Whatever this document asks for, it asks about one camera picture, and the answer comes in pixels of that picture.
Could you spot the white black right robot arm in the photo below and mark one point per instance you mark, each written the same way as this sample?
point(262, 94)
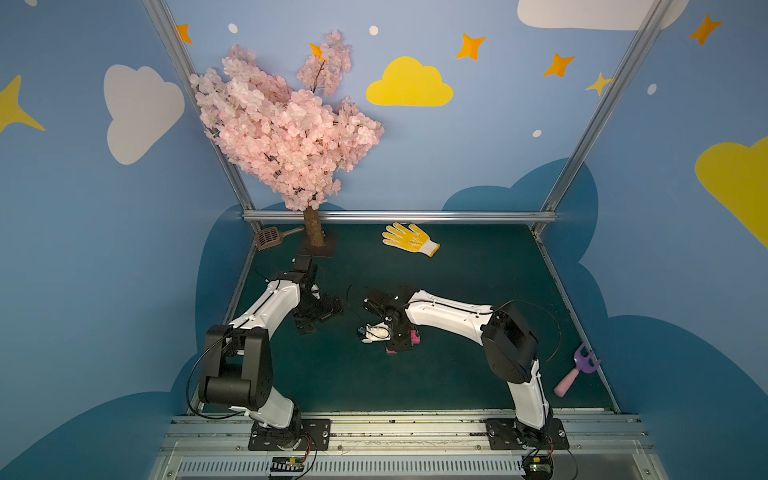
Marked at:
point(509, 343)

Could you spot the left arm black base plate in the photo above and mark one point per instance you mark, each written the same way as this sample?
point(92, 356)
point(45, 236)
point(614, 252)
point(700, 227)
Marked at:
point(301, 434)

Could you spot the brown plastic slotted scoop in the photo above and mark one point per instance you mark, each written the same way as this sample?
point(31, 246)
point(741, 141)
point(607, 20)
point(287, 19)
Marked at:
point(269, 237)

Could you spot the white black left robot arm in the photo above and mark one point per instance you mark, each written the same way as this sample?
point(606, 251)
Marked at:
point(236, 368)

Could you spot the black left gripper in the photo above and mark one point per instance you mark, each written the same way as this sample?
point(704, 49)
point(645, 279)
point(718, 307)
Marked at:
point(312, 312)

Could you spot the pink blossom tree crown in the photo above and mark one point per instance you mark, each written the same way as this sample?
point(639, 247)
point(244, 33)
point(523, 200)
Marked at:
point(290, 140)

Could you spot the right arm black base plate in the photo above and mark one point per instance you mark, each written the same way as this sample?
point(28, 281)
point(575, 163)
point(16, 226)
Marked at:
point(511, 434)

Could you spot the right controller board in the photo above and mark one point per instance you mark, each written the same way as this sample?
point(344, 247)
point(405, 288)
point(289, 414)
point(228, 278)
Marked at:
point(537, 468)

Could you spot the purple pink toy rake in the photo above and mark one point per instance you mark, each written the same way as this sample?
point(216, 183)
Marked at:
point(586, 362)

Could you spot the dark metal tree base plate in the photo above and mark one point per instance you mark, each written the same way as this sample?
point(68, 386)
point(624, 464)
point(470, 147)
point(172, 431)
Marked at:
point(327, 250)

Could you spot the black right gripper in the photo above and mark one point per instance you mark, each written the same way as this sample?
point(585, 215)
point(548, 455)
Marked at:
point(395, 327)

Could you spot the controller board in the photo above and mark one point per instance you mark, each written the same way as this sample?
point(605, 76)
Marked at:
point(286, 466)
point(537, 468)

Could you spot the horizontal aluminium back rail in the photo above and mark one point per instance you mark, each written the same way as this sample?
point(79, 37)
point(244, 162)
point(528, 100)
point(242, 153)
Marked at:
point(444, 217)

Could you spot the brown tree trunk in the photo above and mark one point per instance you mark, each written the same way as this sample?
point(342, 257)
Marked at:
point(313, 227)

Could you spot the left controller board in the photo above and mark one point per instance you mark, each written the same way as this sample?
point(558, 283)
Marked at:
point(286, 466)

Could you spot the yellow white work glove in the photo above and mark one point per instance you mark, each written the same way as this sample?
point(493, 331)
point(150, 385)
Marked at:
point(409, 238)

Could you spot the right aluminium corner post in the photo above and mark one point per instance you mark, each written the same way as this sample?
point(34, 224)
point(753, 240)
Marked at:
point(637, 51)

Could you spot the front aluminium rail frame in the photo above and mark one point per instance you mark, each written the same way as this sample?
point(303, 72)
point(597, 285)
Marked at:
point(444, 444)

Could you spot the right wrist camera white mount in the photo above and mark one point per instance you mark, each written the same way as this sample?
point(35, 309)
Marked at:
point(374, 333)

